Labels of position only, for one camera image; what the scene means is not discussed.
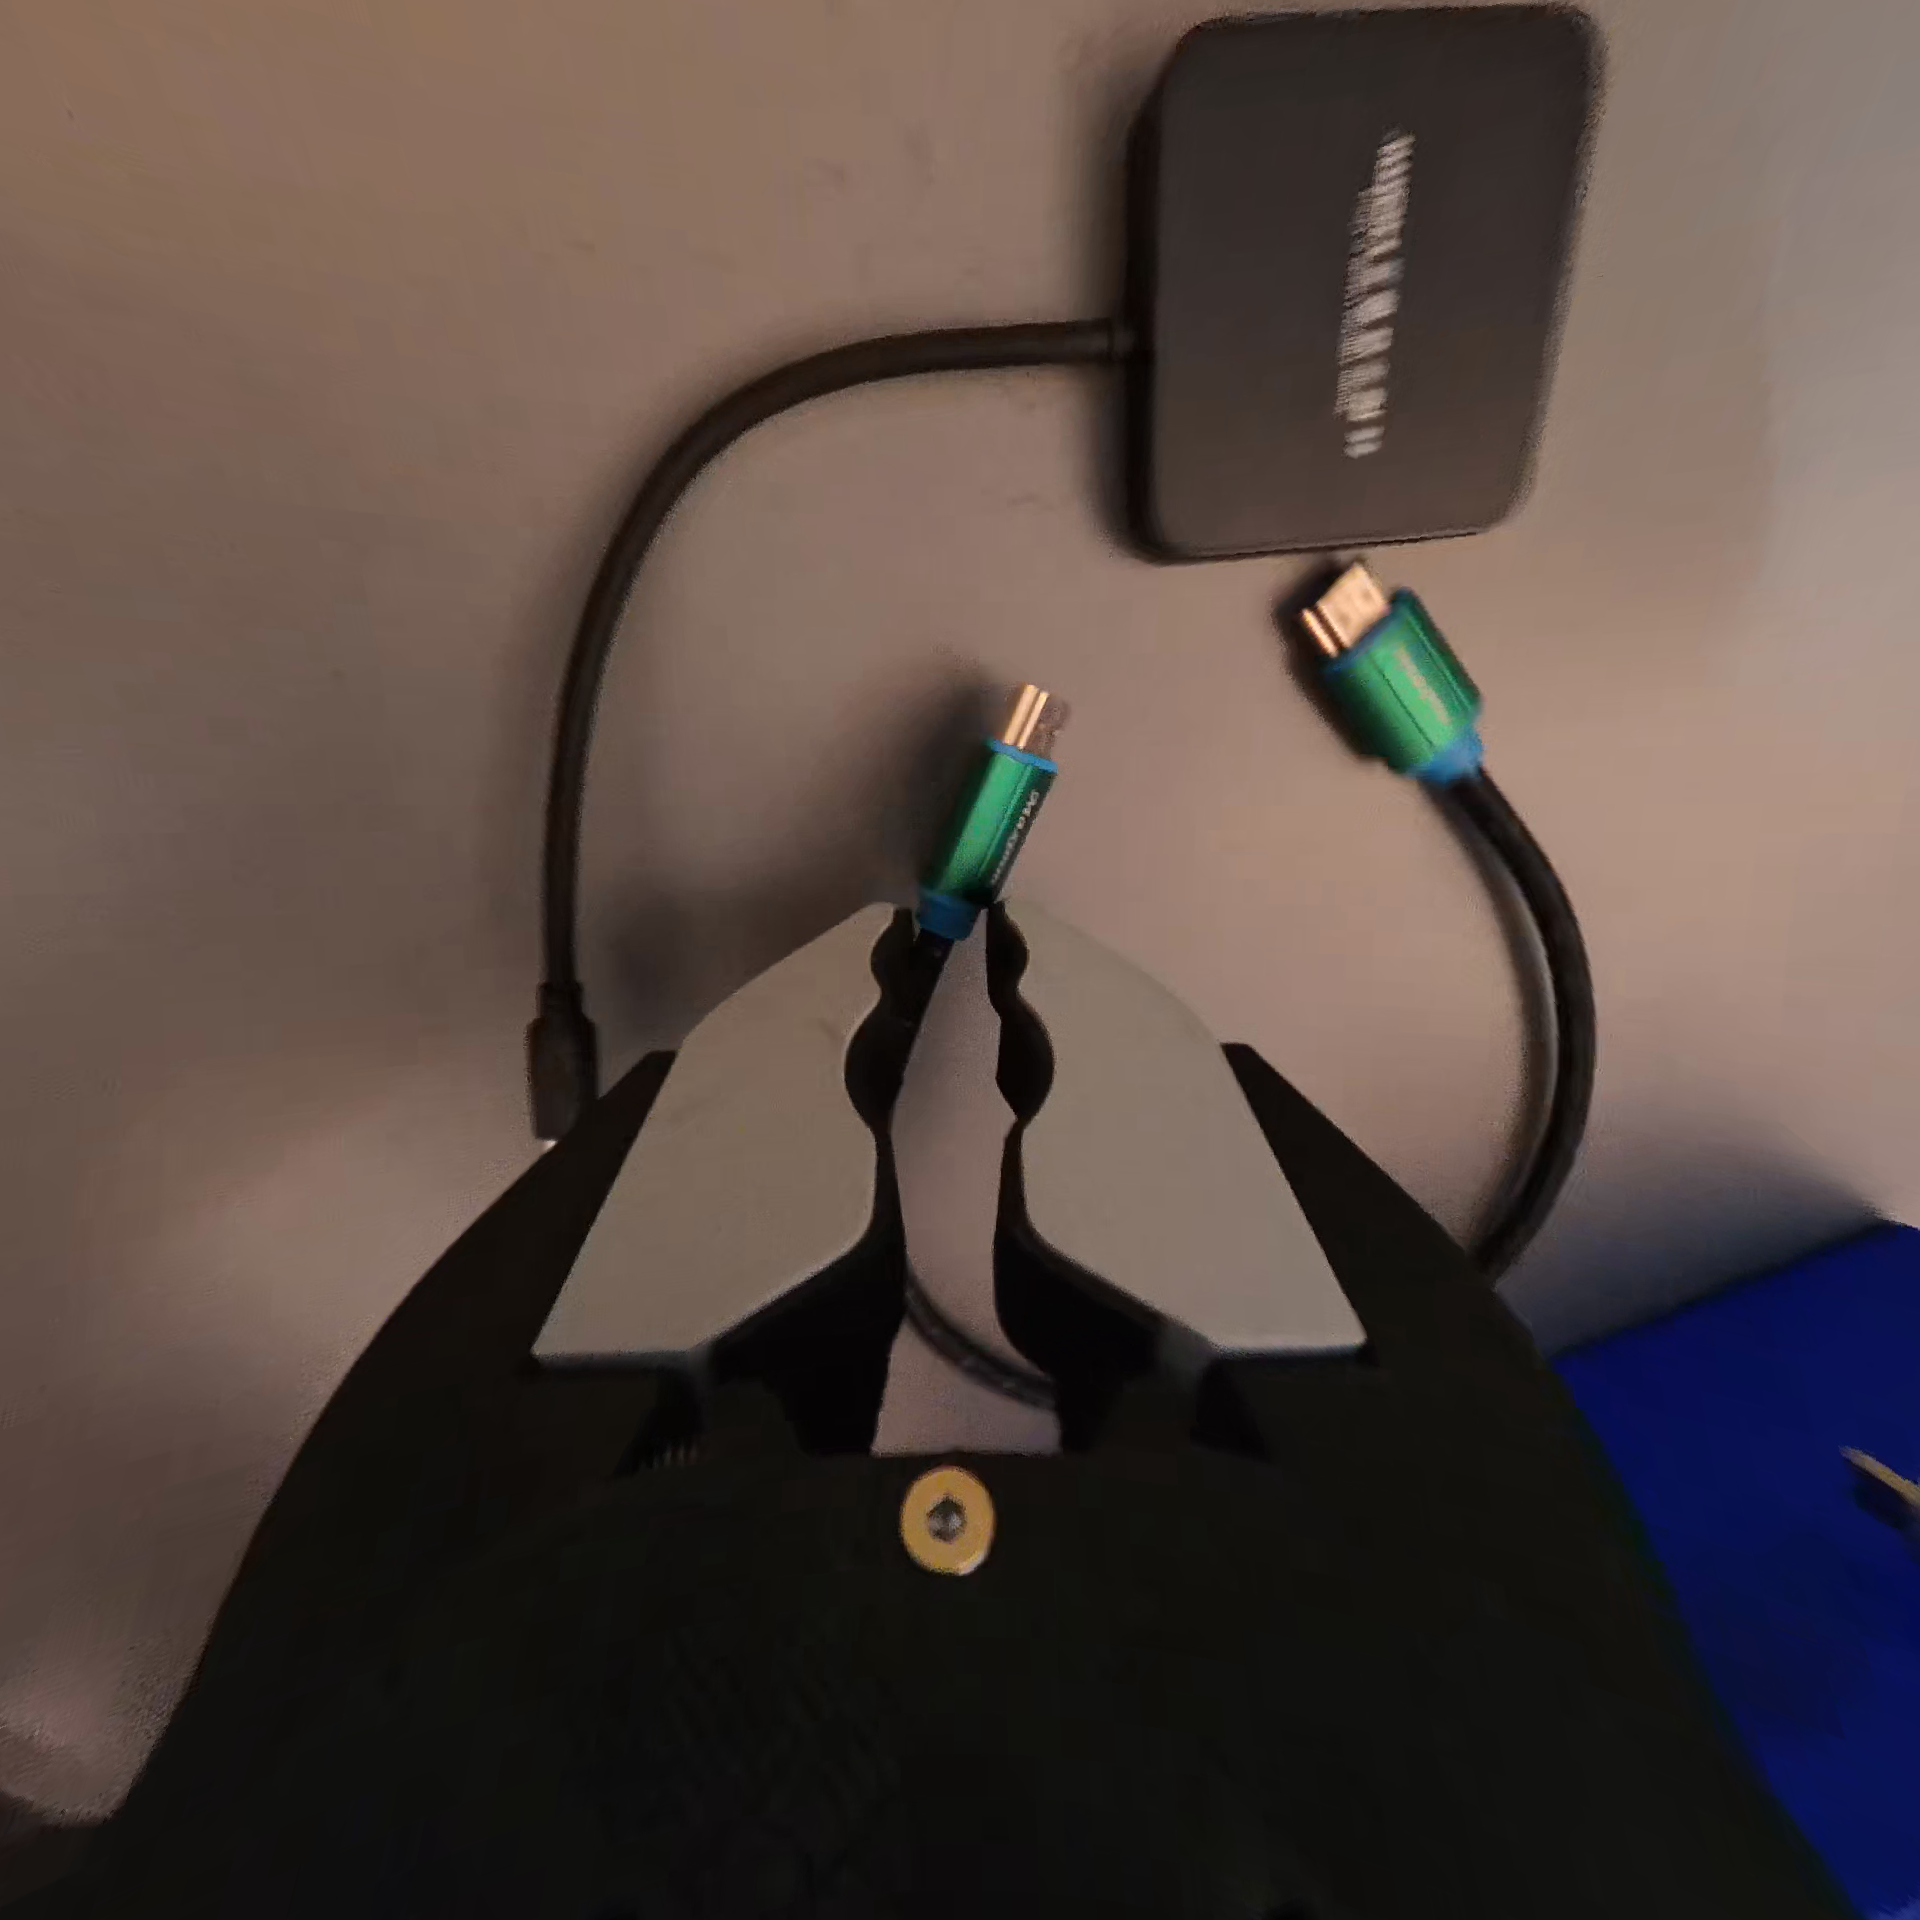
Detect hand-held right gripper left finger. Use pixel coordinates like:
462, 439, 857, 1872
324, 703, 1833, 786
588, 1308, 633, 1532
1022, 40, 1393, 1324
528, 900, 921, 1454

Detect black braided adapter cable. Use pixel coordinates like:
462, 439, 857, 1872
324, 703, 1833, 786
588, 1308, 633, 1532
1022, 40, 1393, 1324
526, 314, 1142, 1149

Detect black HDMI switch box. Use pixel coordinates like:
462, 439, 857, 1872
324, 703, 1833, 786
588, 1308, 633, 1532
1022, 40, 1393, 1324
1118, 5, 1600, 565

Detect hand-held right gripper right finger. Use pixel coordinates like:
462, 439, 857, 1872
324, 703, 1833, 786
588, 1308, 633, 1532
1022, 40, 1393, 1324
982, 903, 1368, 1450

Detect blue plastic bin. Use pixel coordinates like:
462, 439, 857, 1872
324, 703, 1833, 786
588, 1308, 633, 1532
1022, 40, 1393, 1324
1551, 1223, 1920, 1920

